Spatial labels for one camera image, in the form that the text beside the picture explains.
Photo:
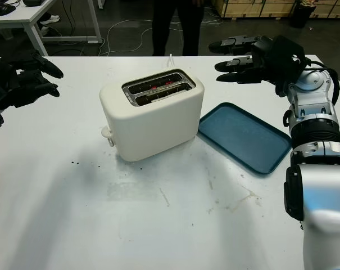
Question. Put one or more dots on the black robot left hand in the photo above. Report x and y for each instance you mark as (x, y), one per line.
(32, 84)

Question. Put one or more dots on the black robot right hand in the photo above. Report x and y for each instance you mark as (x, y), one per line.
(263, 62)

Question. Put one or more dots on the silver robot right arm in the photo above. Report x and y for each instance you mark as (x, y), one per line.
(324, 197)

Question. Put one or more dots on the person in dark clothes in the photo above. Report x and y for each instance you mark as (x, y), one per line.
(164, 28)

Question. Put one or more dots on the cream white two-slot toaster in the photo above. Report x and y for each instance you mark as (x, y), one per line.
(158, 126)

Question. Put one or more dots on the stacked wooden crates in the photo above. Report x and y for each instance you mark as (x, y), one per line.
(256, 7)

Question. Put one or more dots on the black trash bin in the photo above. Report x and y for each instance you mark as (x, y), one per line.
(301, 15)

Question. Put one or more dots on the white sneaker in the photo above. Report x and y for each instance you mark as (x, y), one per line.
(50, 19)

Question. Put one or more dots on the white office desk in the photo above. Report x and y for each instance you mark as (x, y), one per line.
(23, 15)

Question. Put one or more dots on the teal plastic tray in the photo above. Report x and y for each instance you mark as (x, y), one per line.
(242, 137)

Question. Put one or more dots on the black computer mouse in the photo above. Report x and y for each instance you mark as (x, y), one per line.
(5, 9)

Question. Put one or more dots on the black device on desk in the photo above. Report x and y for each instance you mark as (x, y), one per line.
(32, 2)

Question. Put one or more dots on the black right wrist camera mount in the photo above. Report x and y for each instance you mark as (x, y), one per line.
(289, 52)

